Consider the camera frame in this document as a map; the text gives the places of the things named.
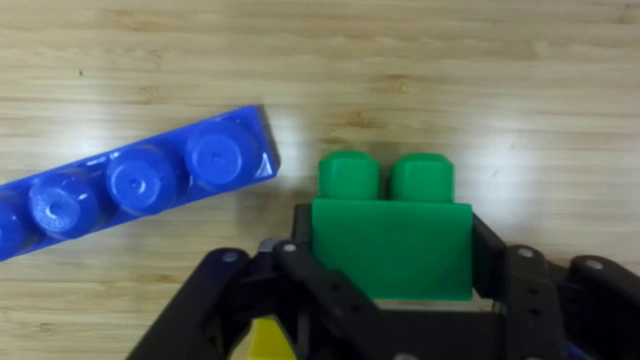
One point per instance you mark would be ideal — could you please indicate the green two-stud toy block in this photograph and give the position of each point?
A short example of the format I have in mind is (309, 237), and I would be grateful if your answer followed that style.
(392, 247)

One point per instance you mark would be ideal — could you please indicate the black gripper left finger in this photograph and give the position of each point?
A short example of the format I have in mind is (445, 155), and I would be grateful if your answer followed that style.
(267, 301)

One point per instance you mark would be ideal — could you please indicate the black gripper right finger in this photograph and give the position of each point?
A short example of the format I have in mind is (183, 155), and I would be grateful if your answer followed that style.
(552, 306)

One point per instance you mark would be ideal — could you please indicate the blue four-stud toy block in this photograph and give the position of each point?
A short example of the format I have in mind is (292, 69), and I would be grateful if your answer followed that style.
(141, 181)

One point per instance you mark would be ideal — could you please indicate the yellow wide toy block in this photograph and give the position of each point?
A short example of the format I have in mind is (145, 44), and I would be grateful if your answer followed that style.
(270, 340)

